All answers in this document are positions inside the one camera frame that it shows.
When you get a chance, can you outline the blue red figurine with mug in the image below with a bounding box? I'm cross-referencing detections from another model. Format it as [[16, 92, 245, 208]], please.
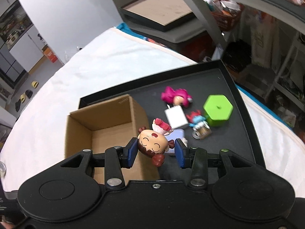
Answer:
[[186, 110, 211, 139]]

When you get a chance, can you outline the purple sofa bear figurine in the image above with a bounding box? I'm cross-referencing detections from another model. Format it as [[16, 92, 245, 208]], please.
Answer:
[[165, 129, 188, 156]]

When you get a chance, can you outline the brown-haired smiling girl figurine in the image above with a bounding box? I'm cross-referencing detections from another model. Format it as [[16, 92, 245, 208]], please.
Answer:
[[137, 118, 175, 167]]

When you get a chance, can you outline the green hexagonal box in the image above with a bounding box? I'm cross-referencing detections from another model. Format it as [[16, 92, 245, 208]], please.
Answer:
[[203, 95, 233, 127]]

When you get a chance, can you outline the brown cardboard box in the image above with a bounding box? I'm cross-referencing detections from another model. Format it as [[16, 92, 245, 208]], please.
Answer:
[[64, 94, 160, 185]]

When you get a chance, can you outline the white usb charger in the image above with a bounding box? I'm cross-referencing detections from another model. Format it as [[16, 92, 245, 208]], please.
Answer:
[[164, 106, 189, 129]]

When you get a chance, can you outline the black shallow tray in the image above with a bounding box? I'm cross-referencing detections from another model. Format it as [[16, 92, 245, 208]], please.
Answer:
[[79, 60, 265, 166]]

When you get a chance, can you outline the pink-haired doll figurine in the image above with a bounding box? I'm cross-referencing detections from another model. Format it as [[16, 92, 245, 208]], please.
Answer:
[[161, 86, 193, 108]]

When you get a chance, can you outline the white fluffy blanket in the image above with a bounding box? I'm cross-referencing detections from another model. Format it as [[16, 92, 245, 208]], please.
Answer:
[[1, 27, 304, 197]]

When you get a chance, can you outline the black slipper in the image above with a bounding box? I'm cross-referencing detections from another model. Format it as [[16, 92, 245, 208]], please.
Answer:
[[25, 90, 33, 99]]

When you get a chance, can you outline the yellow slipper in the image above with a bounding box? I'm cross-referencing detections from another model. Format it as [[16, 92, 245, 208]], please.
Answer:
[[31, 81, 39, 88]]

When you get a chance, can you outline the white metal shelf rack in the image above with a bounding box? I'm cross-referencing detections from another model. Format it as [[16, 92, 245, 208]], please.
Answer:
[[263, 32, 304, 112]]

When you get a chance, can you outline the orange box on floor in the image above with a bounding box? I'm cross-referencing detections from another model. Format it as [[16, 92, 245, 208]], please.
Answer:
[[42, 46, 58, 63]]

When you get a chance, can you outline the red plastic basket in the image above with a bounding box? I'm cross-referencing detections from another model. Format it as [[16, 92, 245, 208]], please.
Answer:
[[211, 0, 245, 31]]

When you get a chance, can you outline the black framed cork board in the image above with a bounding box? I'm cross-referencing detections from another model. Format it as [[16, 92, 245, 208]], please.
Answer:
[[120, 0, 195, 31]]

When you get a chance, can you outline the grey low cabinet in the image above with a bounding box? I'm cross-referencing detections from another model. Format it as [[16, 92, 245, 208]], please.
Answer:
[[113, 0, 226, 49]]

